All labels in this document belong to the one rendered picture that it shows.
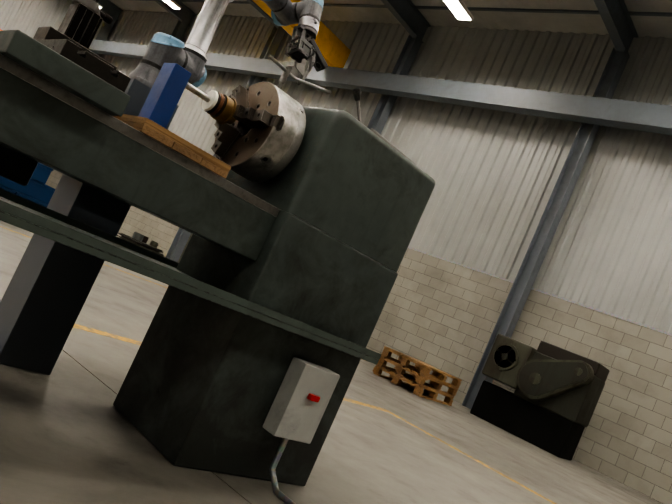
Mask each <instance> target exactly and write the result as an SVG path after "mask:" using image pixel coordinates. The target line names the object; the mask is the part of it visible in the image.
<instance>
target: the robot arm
mask: <svg viewBox="0 0 672 504"><path fill-rule="evenodd" d="M233 1H234V0H205V2H204V4H203V6H202V9H201V11H200V13H199V15H198V17H197V20H196V22H195V24H194V26H193V28H192V31H191V33H190V35H189V37H188V40H187V42H186V44H184V42H182V41H181V40H179V39H177V38H175V37H173V36H171V35H169V34H166V33H162V32H157V33H155V34H154V36H153V38H152V40H150V41H151V42H150V44H149V46H148V48H147V50H146V52H145V54H144V56H143V58H142V60H141V62H140V64H139V66H138V67H137V68H136V69H135V70H134V71H133V72H132V73H131V74H130V75H129V76H128V77H130V78H135V79H136V80H138V81H140V82H141V83H143V84H144V85H146V86H148V87H149V88H152V86H153V84H154V82H155V80H156V78H157V76H158V74H159V72H160V70H161V68H162V66H163V64H164V63H177V64H178V65H180V66H181V67H183V68H184V69H186V70H187V71H189V72H190V73H191V74H192V75H191V77H190V79H189V81H188V82H189V83H190V84H192V85H193V86H195V87H196V88H197V87H199V86H200V85H201V84H202V83H203V82H204V81H205V79H206V77H207V70H206V68H205V67H204V66H205V64H206V62H207V58H206V56H205V54H206V52H207V50H208V48H209V45H210V43H211V41H212V39H213V36H214V34H215V32H216V30H217V28H218V25H219V23H220V21H221V19H222V16H223V14H224V12H225V10H226V7H227V5H228V3H230V2H233ZM262 1H263V2H265V3H266V4H267V6H268V7H269V8H270V9H271V17H272V19H273V22H274V24H275V25H277V26H288V25H292V24H298V26H294V29H293V33H292V37H291V40H290V41H288V42H287V46H286V50H285V55H287V56H288V57H291V58H292V59H293V60H296V62H295V63H294V66H291V67H292V68H293V69H292V71H291V73H292V74H293V75H294V76H295V77H297V78H299V79H302V80H305V78H306V77H307V76H308V74H309V72H310V71H311V69H312V67H313V66H314V68H315V69H316V71H317V72H319V71H321V70H324V69H326V68H327V67H328V64H327V62H326V61H325V59H324V57H323V55H322V53H321V51H320V49H319V47H318V45H317V44H316V42H315V39H316V36H317V34H318V29H319V24H320V20H321V16H322V12H323V5H324V0H303V1H300V2H294V3H292V2H291V1H290V0H262ZM287 47H289V48H288V52H286V51H287Z"/></svg>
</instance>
